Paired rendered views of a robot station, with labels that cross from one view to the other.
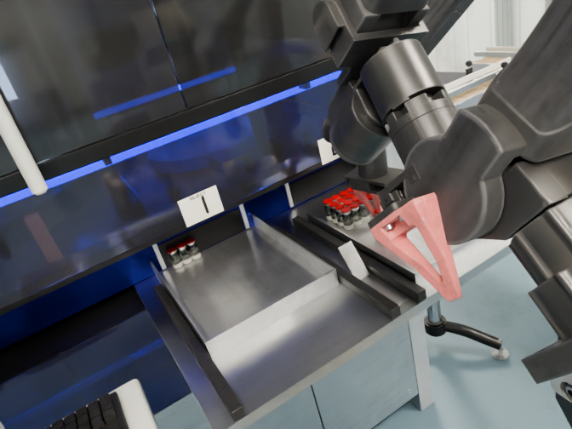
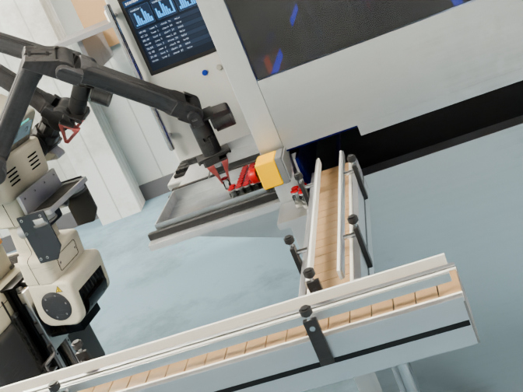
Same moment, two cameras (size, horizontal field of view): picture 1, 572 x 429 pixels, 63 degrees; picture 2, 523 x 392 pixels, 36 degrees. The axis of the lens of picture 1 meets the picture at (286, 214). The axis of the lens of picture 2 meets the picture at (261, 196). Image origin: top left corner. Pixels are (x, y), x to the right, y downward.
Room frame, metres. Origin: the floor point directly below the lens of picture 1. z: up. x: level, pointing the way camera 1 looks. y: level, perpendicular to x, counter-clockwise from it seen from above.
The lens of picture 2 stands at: (2.30, -1.96, 1.61)
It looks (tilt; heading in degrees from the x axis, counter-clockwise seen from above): 19 degrees down; 127
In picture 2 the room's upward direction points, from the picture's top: 23 degrees counter-clockwise
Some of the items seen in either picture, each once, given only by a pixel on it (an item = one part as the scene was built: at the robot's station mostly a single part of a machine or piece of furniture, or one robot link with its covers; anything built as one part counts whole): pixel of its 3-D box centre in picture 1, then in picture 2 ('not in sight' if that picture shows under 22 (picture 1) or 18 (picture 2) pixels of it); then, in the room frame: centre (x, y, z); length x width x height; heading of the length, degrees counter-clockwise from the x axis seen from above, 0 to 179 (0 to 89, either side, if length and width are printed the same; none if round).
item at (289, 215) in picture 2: not in sight; (305, 209); (1.19, -0.36, 0.87); 0.14 x 0.13 x 0.02; 24
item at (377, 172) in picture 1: (372, 164); (209, 146); (0.84, -0.19, 1.03); 0.10 x 0.07 x 0.07; 38
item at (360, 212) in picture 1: (375, 203); (244, 183); (0.91, -0.20, 0.90); 0.18 x 0.02 x 0.05; 113
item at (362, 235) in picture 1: (403, 219); (218, 194); (0.83, -0.23, 0.90); 0.34 x 0.26 x 0.04; 23
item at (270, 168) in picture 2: not in sight; (272, 169); (1.15, -0.37, 1.00); 0.08 x 0.07 x 0.07; 24
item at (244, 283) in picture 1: (236, 271); (265, 144); (0.80, 0.13, 0.90); 0.34 x 0.26 x 0.04; 24
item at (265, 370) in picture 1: (327, 259); (243, 176); (0.81, -0.06, 0.87); 0.70 x 0.48 x 0.02; 114
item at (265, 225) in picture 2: not in sight; (239, 232); (0.90, -0.29, 0.80); 0.34 x 0.03 x 0.13; 24
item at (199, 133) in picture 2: not in sight; (203, 127); (0.84, -0.19, 1.09); 0.07 x 0.06 x 0.07; 34
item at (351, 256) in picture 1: (371, 271); not in sight; (0.67, -0.12, 0.91); 0.14 x 0.03 x 0.06; 24
